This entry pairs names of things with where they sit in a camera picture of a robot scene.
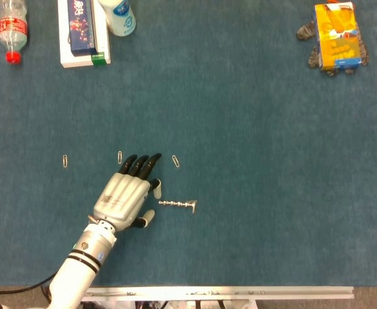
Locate aluminium profile rail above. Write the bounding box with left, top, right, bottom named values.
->
left=81, top=286, right=354, bottom=302

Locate white light-blue drink bottle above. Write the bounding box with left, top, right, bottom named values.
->
left=97, top=0, right=137, bottom=37

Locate teal felt table cover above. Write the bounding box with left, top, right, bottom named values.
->
left=0, top=0, right=377, bottom=287

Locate dark blue printed carton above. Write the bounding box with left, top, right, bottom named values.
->
left=66, top=0, right=99, bottom=57

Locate yellow snack box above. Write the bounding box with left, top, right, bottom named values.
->
left=313, top=1, right=362, bottom=72

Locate white flat box green corner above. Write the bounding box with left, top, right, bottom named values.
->
left=58, top=0, right=112, bottom=69

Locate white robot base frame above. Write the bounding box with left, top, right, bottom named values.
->
left=78, top=299, right=257, bottom=309

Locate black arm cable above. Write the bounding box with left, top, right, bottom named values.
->
left=0, top=273, right=58, bottom=298

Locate grey knitted glove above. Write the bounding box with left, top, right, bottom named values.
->
left=296, top=0, right=370, bottom=77

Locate clear plastic bottle red cap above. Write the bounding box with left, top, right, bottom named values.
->
left=0, top=0, right=30, bottom=64

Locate silver magnetic bead rod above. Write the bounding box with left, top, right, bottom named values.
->
left=158, top=199, right=189, bottom=209

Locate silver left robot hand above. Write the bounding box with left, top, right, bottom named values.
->
left=91, top=153, right=163, bottom=233

